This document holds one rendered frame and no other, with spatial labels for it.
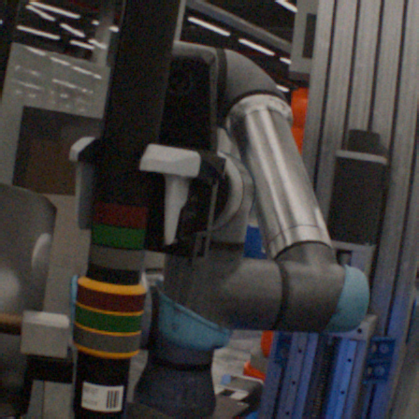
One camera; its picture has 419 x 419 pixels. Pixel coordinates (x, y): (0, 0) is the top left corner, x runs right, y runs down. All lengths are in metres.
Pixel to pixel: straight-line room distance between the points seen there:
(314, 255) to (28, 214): 0.32
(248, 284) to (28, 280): 0.25
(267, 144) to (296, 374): 0.49
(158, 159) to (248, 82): 0.58
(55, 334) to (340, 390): 0.85
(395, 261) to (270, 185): 0.48
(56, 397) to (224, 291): 0.29
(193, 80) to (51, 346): 0.22
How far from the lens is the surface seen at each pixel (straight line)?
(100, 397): 0.44
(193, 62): 0.53
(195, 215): 0.53
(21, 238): 0.56
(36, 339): 0.43
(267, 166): 0.86
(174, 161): 0.42
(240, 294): 0.69
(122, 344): 0.43
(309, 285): 0.72
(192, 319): 0.68
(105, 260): 0.42
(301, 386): 1.26
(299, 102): 4.45
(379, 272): 1.27
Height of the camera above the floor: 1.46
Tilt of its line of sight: 3 degrees down
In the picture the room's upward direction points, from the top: 8 degrees clockwise
